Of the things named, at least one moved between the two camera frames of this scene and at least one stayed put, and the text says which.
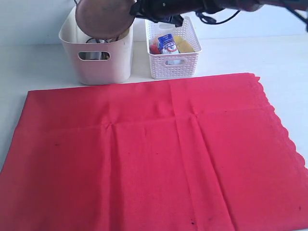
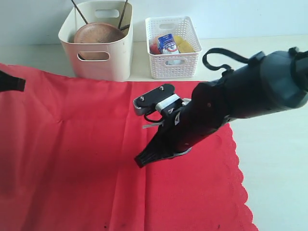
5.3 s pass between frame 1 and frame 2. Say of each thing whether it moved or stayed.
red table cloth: moved
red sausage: stayed
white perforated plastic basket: stayed
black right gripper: moved
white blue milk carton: stayed
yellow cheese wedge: stayed
